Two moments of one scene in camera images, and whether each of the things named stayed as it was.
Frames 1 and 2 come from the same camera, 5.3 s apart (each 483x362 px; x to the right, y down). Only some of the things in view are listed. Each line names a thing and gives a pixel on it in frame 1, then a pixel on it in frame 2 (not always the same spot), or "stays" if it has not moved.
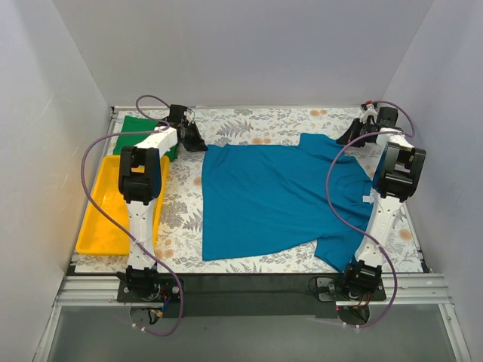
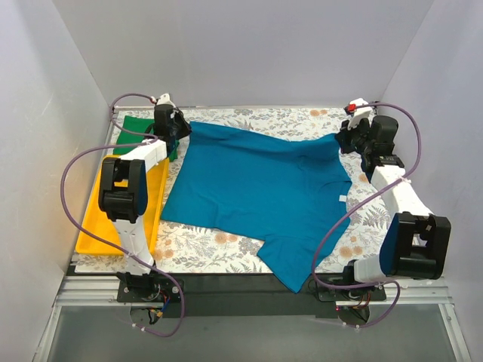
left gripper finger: [191, 148] to [170, 145]
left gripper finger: [195, 138] to [183, 127]
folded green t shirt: [133, 124] stays
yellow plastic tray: [99, 235] stays
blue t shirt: [259, 199] stays
